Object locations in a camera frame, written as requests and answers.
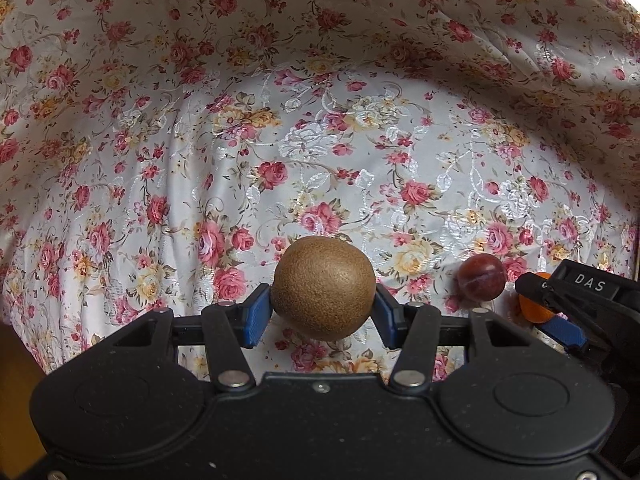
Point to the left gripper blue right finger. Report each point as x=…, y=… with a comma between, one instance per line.
x=388, y=316

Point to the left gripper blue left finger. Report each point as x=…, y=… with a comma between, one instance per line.
x=253, y=318

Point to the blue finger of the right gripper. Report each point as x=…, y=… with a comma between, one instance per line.
x=564, y=332

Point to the small mandarin orange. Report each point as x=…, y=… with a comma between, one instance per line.
x=526, y=286

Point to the brown kiwi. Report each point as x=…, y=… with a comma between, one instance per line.
x=323, y=287

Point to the floral tablecloth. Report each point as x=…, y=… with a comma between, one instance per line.
x=164, y=153

